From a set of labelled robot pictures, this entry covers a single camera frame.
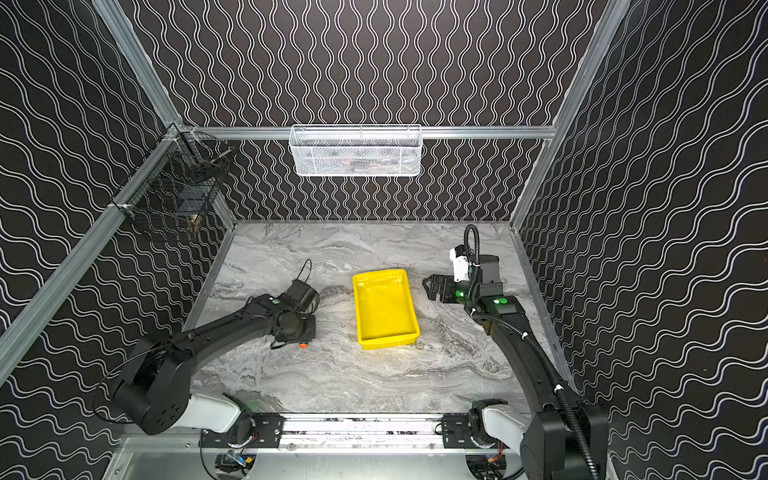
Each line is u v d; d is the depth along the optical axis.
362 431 0.76
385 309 0.98
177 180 0.95
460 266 0.73
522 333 0.50
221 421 0.61
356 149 0.61
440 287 0.73
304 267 1.09
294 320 0.72
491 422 0.63
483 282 0.61
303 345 0.85
